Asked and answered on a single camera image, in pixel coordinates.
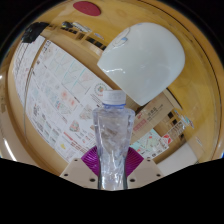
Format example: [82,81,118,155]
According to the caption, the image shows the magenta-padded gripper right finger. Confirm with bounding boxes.
[122,146,164,190]

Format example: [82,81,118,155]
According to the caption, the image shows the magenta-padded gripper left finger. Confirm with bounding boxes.
[59,145,100,190]

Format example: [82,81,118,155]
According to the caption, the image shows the clear white-capped water bottle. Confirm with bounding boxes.
[92,89,136,191]

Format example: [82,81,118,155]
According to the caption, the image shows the white cup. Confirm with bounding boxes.
[96,22,186,107]

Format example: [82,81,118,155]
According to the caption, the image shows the black bag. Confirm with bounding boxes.
[20,21,51,44]

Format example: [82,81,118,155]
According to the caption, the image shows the flat round red coaster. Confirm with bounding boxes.
[72,0,102,17]

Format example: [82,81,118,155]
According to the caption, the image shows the large map wall poster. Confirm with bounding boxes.
[24,39,175,164]

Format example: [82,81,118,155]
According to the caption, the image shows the large chart wall poster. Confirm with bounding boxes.
[12,34,44,111]

